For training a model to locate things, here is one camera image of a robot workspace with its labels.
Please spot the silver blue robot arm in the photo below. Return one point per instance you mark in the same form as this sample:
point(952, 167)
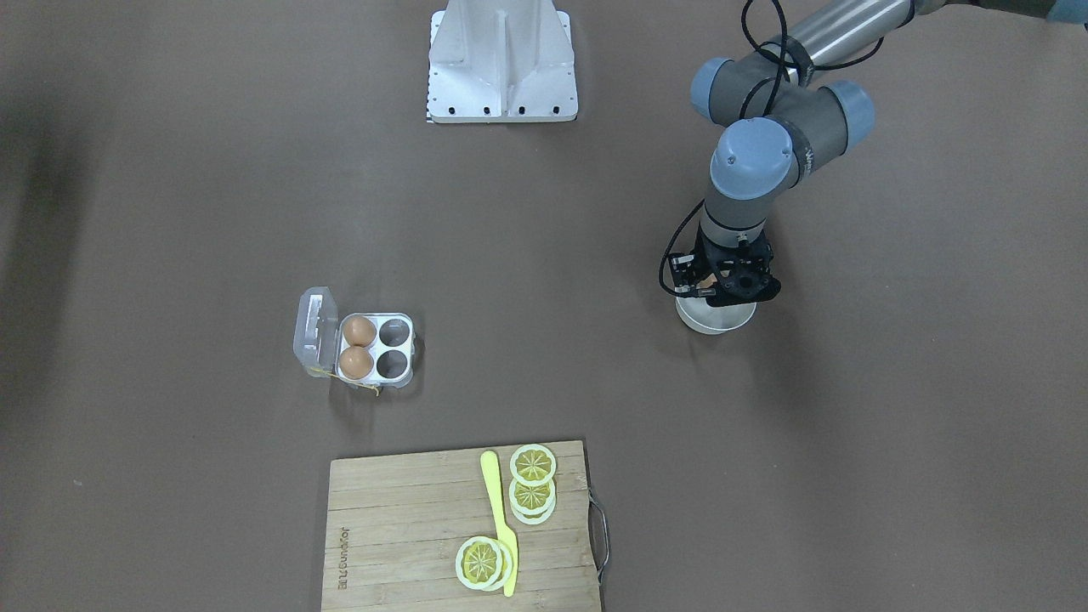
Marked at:
point(777, 130)

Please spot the white bowl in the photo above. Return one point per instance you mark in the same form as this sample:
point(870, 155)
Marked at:
point(700, 317)

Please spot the brown egg back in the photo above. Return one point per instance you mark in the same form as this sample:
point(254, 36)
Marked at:
point(358, 330)

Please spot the white camera post base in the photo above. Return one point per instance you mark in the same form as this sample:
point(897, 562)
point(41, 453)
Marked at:
point(501, 62)

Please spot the brown egg front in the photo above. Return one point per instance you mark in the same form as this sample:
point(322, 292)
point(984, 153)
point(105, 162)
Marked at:
point(355, 363)

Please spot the yellow plastic knife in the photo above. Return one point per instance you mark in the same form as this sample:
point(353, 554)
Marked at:
point(491, 472)

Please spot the lemon slice far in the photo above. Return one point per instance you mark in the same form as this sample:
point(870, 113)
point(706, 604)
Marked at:
point(533, 464)

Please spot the clear plastic egg box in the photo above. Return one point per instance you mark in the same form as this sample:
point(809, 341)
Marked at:
point(318, 341)

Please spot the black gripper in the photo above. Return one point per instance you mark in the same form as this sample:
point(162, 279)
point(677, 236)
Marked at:
point(682, 265)

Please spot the lemon slice stack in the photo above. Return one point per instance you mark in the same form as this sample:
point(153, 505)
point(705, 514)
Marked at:
point(532, 504)

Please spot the bamboo cutting board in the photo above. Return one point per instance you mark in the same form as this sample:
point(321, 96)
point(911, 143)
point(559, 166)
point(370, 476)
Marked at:
point(394, 525)

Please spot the lemon slice near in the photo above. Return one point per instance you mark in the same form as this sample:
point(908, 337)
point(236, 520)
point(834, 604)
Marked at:
point(484, 564)

